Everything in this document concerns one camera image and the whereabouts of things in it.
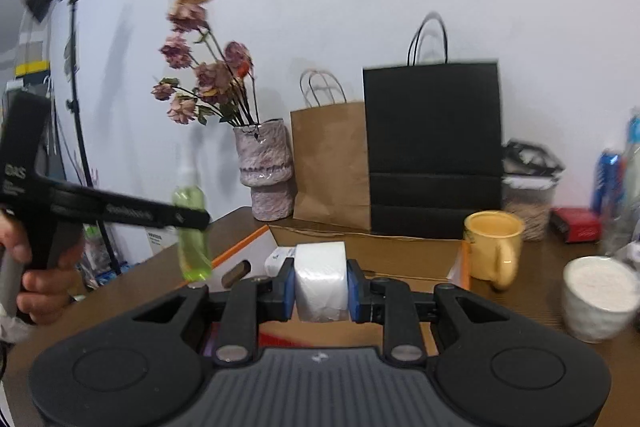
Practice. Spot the brown paper bag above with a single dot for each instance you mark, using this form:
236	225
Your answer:
330	162

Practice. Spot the white dimpled bowl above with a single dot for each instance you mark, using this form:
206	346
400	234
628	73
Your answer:
595	302

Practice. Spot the white labelled bottle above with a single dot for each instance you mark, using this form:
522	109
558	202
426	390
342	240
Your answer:
279	259

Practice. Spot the dried pink flowers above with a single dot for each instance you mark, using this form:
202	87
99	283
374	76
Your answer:
210	77

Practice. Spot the yellow mug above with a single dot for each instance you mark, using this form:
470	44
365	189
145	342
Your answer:
487	247

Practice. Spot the small red box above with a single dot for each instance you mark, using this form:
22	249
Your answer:
575	224

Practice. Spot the clear black-lidded food container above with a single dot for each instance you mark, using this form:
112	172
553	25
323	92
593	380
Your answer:
532	187

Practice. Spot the black paper bag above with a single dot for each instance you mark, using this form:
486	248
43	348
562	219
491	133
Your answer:
432	132

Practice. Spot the white plastic-wrapped roll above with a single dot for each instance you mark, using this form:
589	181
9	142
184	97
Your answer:
321	279

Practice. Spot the pink textured vase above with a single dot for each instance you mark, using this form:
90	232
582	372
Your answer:
265	167

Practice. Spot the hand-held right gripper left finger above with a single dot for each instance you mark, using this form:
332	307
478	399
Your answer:
289	293

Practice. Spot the person's left hand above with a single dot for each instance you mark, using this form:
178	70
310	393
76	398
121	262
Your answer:
47	289

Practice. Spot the green spray bottle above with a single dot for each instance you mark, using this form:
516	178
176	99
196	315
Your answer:
192	252

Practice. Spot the red cardboard box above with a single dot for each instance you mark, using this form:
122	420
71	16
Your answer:
395	252

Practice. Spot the clear glass bottle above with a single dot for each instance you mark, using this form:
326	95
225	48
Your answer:
625	207

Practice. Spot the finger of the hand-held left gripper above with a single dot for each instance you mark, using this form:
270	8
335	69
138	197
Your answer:
187	218

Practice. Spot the blue drink can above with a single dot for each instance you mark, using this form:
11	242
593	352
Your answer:
607	182

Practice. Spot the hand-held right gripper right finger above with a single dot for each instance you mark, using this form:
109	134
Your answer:
353	293

